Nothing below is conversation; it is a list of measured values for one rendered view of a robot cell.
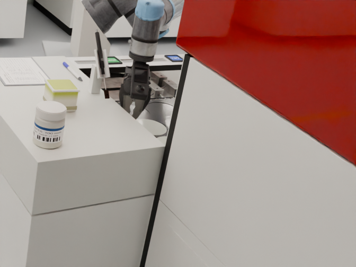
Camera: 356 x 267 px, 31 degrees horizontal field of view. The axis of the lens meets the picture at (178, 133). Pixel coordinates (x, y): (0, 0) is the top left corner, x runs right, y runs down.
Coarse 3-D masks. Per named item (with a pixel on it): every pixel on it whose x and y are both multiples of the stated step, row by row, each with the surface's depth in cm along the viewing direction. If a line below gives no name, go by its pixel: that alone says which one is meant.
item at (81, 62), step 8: (120, 56) 219; (128, 56) 220; (160, 56) 227; (80, 64) 204; (88, 64) 206; (120, 64) 212; (128, 64) 213; (152, 64) 218; (160, 64) 219; (168, 64) 221; (176, 64) 223
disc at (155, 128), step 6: (138, 120) 189; (144, 120) 190; (150, 120) 191; (144, 126) 186; (150, 126) 187; (156, 126) 188; (162, 126) 189; (150, 132) 183; (156, 132) 184; (162, 132) 185
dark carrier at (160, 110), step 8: (120, 104) 197; (152, 104) 202; (160, 104) 204; (168, 104) 205; (144, 112) 196; (152, 112) 196; (160, 112) 198; (168, 112) 199; (160, 120) 192; (168, 120) 194; (160, 136) 183
